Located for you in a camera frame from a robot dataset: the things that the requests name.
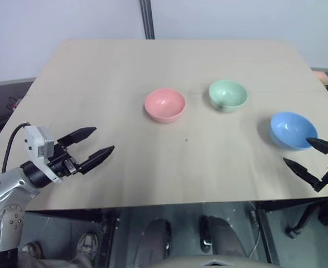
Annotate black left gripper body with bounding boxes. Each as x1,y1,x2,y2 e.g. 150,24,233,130
47,141,83,179

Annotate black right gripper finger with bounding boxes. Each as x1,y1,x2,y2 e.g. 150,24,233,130
305,137,328,156
283,157,325,193

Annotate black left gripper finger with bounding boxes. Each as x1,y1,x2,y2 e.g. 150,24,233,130
78,145,115,176
57,127,98,146

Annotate blue bowl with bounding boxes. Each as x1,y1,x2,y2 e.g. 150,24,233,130
270,111,319,151

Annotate black office chair base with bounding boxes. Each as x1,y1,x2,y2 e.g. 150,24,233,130
284,198,328,240

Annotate brown cardboard piece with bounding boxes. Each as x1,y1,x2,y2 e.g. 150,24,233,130
314,71,328,86

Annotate grey sneaker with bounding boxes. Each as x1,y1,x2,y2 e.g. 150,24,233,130
75,232,99,262
21,242,44,260

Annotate pink red bowl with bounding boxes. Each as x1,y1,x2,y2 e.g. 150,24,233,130
144,88,187,123

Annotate dark rounded foot shape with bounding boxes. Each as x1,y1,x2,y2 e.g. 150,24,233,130
199,214,248,258
135,218,172,268

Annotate light green bowl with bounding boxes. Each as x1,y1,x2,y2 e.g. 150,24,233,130
208,79,249,114

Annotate grey robot torso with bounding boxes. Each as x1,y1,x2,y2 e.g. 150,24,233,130
149,253,268,268

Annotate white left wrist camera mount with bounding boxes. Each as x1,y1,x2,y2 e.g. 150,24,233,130
23,125,62,184

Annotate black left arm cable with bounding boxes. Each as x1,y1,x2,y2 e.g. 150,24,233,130
1,122,32,174

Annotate black table frame leg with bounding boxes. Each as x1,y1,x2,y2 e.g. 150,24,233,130
253,200,282,268
98,208,122,268

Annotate red and black floor cables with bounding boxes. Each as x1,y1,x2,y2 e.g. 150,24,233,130
7,95,25,112

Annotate thin white floor cable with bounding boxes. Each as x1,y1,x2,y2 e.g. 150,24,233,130
247,209,263,256

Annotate grey vertical metal post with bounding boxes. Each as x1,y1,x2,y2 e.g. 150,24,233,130
140,0,156,40

